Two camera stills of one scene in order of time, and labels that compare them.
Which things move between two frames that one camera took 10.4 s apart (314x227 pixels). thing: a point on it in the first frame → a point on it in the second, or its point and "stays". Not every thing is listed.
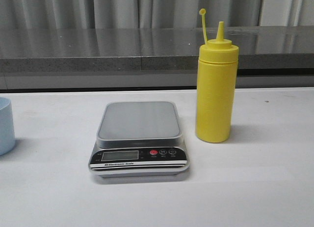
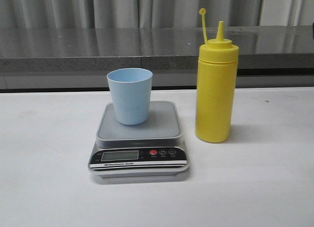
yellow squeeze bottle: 216,80 stays
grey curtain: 140,9 stays
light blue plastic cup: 7,142 → 131,88
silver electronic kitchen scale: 139,139 stays
